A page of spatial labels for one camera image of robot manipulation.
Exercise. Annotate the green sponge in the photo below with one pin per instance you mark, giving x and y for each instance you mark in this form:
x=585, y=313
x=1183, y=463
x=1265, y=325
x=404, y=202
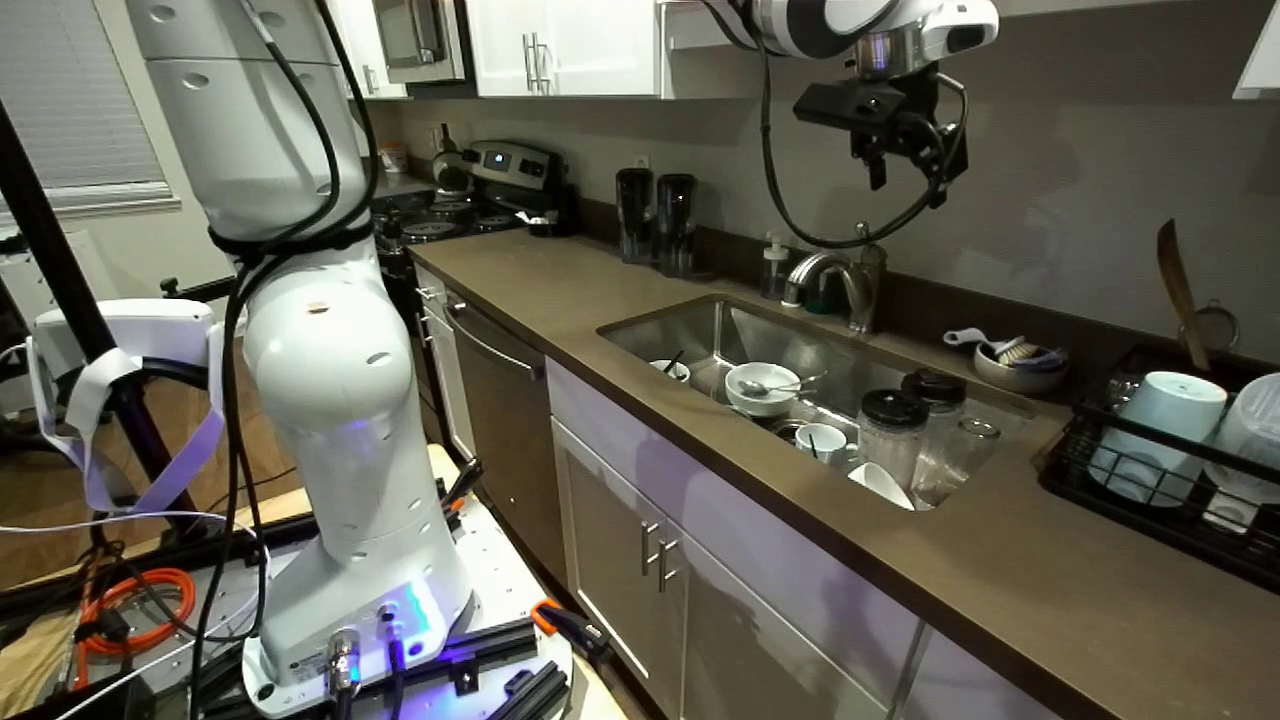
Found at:
x=825, y=295

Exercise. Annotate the orange black clamp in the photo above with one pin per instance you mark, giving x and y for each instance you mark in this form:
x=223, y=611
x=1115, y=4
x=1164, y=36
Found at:
x=570, y=625

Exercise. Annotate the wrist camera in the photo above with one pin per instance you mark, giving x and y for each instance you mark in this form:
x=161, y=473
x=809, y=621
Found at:
x=838, y=103

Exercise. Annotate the steel dishwasher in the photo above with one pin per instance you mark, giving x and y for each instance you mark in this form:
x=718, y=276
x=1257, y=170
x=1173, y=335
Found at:
x=505, y=440

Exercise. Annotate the black stove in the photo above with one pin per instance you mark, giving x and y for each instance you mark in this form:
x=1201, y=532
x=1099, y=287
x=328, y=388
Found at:
x=500, y=170

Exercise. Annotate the grey cabinet door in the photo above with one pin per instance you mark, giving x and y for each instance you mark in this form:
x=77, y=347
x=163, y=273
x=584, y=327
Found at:
x=760, y=660
x=600, y=540

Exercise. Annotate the black tall grinder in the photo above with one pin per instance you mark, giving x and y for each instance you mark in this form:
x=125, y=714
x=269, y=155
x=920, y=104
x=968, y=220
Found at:
x=635, y=215
x=677, y=225

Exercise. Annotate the metal strainer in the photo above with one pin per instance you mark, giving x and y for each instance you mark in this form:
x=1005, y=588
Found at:
x=1215, y=328

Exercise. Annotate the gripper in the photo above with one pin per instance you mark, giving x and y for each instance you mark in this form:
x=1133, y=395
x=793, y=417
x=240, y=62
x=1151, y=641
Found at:
x=905, y=125

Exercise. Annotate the window blind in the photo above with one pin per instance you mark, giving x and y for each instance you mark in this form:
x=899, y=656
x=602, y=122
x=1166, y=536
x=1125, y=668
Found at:
x=70, y=100

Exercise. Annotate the tilted white bowl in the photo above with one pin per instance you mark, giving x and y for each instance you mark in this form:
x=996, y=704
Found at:
x=880, y=485

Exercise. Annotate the bowl with brushes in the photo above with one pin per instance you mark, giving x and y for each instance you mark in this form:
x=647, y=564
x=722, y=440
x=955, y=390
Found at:
x=1015, y=375

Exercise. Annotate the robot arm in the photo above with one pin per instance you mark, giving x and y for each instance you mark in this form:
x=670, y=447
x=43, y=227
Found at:
x=330, y=400

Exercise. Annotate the black dish rack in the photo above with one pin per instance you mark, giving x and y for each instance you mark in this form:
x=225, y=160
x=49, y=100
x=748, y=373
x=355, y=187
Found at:
x=1080, y=480

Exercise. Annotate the glass jar black lid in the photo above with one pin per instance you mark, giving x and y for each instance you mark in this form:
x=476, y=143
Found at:
x=893, y=435
x=940, y=395

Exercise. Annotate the black kettle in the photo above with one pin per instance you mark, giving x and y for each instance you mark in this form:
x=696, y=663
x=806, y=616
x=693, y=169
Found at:
x=450, y=170

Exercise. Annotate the white upper cabinet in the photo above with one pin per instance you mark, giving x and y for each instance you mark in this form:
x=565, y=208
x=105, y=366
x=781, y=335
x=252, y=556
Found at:
x=590, y=45

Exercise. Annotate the chrome faucet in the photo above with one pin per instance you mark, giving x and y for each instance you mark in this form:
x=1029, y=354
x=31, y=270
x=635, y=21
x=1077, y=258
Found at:
x=835, y=265

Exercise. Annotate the steel sink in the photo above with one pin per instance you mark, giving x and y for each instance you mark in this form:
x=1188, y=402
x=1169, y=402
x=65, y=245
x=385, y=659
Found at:
x=760, y=345

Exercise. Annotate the large white bowl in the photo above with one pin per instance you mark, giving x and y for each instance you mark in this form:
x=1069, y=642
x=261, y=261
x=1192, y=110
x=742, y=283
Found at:
x=760, y=392

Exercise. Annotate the wooden spatula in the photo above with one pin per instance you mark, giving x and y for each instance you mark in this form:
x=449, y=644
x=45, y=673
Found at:
x=1178, y=290

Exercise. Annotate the white plastic container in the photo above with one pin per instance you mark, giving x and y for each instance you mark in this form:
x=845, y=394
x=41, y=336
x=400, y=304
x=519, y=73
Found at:
x=1250, y=430

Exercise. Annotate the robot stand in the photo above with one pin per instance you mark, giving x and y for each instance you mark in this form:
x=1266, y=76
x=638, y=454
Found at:
x=500, y=590

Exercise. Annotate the small white cup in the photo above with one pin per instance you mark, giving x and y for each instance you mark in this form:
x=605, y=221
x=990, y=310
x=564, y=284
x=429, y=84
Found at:
x=672, y=370

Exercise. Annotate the clear drinking glass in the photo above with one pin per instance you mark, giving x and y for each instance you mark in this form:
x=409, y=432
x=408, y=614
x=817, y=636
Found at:
x=955, y=465

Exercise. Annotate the black stand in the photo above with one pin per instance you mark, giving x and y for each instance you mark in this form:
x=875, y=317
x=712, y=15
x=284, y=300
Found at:
x=60, y=260

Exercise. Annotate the metal spoon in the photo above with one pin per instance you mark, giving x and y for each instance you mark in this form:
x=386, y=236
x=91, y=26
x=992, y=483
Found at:
x=770, y=387

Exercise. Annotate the clear soap dispenser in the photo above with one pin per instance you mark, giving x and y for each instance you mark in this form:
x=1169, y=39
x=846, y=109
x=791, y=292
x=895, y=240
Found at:
x=774, y=272

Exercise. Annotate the pale blue tub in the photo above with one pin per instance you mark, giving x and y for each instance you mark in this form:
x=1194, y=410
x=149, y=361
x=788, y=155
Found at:
x=1165, y=420

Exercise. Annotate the faucet lever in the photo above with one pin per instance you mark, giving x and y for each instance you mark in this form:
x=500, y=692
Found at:
x=870, y=248

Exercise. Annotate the microwave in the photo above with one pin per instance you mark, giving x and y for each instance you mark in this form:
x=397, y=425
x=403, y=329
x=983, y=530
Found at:
x=410, y=35

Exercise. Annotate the white mug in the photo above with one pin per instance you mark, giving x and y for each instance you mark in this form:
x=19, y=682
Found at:
x=820, y=440

